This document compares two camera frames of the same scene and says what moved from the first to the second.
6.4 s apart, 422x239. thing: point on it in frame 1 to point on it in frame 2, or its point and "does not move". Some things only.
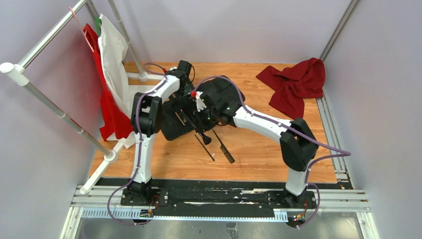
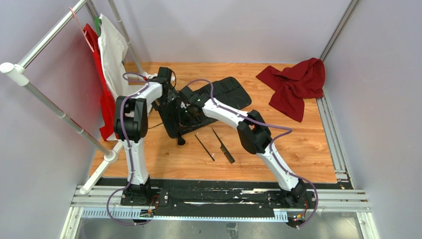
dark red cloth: (294, 84) does not move
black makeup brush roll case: (183, 114) does not move
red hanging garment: (116, 123) does not move
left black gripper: (190, 87) to (172, 95)
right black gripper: (201, 125) to (189, 124)
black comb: (229, 156) does not move
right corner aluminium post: (350, 10) does not move
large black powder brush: (207, 139) to (180, 140)
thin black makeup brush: (204, 148) does not move
